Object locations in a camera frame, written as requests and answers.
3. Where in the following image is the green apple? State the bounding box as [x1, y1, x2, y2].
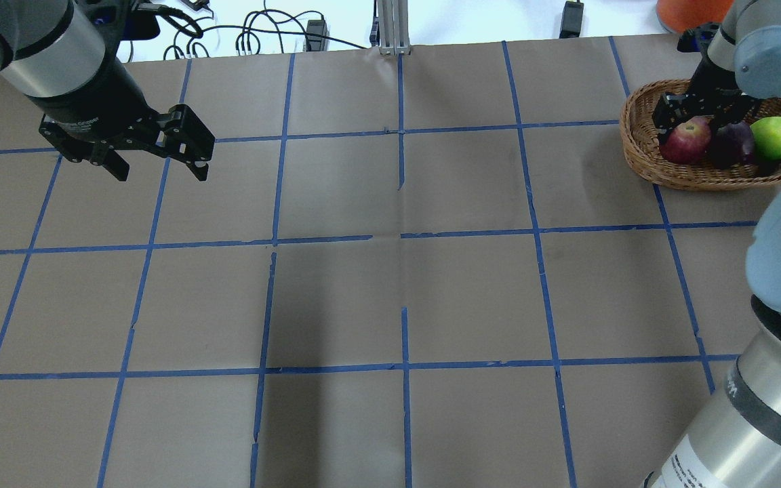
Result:
[750, 117, 781, 161]

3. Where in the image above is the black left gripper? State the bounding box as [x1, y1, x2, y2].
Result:
[39, 96, 215, 182]

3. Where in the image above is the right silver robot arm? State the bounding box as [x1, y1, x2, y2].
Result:
[641, 1, 781, 487]

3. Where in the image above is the orange bucket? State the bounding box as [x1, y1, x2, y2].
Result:
[655, 0, 734, 33]

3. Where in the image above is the red apple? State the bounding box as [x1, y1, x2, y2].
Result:
[659, 115, 712, 165]

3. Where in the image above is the woven wicker basket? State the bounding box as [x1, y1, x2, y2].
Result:
[620, 79, 781, 192]

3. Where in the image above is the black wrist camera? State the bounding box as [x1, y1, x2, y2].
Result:
[676, 22, 720, 53]

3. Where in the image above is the black power adapter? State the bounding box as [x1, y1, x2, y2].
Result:
[558, 1, 585, 39]

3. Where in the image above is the aluminium frame post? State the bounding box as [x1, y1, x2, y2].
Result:
[374, 0, 412, 56]

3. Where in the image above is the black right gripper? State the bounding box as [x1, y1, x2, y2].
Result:
[654, 58, 763, 136]

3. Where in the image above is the black power brick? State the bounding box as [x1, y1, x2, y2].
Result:
[304, 18, 329, 52]

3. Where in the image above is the dark purple apple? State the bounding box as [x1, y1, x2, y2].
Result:
[707, 121, 755, 170]

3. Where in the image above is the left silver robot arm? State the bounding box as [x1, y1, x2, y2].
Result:
[0, 1, 215, 182]

